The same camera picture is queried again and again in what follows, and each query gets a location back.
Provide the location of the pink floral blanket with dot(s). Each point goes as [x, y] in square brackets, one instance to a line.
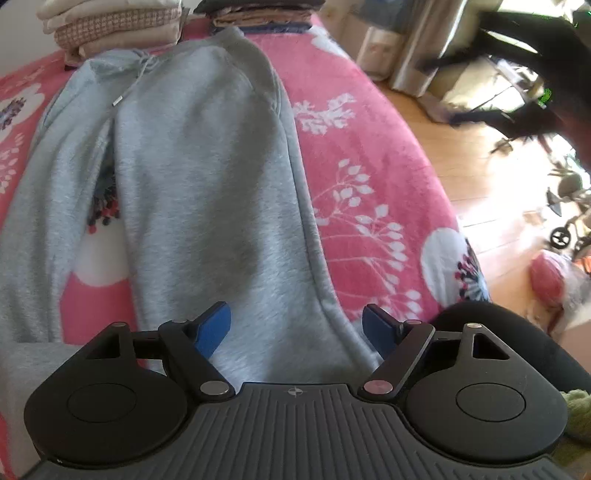
[369, 161]

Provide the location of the white folded sweater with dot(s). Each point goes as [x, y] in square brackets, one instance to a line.
[106, 5]

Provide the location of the grey curtain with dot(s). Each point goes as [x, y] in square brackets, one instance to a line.
[434, 41]

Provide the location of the red plastic bag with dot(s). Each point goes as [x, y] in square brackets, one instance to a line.
[547, 277]

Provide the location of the wheelchair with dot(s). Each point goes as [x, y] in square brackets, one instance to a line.
[565, 230]

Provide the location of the tan folded cloth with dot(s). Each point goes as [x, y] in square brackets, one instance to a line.
[258, 17]

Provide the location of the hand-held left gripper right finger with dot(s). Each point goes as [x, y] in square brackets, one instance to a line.
[376, 330]

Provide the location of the checkered folded cloth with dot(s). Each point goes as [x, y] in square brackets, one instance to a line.
[115, 33]

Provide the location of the person's green fleece jacket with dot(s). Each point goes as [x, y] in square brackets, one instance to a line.
[578, 413]

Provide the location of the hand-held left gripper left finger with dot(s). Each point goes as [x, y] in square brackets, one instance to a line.
[213, 330]

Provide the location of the white folded shirt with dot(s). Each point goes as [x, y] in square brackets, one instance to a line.
[115, 21]

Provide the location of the navy folded cloth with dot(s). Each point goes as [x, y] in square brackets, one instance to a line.
[268, 27]

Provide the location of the white water dispenser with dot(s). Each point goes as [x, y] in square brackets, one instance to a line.
[378, 53]

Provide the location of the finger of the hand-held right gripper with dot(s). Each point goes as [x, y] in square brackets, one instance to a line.
[508, 123]
[455, 50]

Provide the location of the dark grey folded clothes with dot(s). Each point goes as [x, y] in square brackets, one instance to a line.
[258, 4]

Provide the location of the grey sweatpants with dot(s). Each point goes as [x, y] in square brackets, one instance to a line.
[198, 161]

